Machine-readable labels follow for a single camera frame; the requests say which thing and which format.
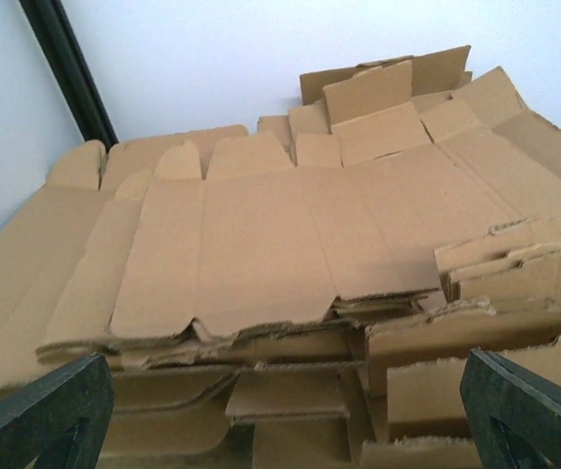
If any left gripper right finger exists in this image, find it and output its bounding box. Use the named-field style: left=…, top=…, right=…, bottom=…
left=459, top=348, right=561, bottom=468

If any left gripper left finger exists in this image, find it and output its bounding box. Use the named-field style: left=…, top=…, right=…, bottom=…
left=0, top=354, right=114, bottom=468

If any stack of flat cardboard boxes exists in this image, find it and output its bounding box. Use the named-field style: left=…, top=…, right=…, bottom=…
left=0, top=46, right=561, bottom=468

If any black enclosure frame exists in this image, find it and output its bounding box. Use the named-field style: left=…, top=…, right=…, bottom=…
left=20, top=0, right=118, bottom=148

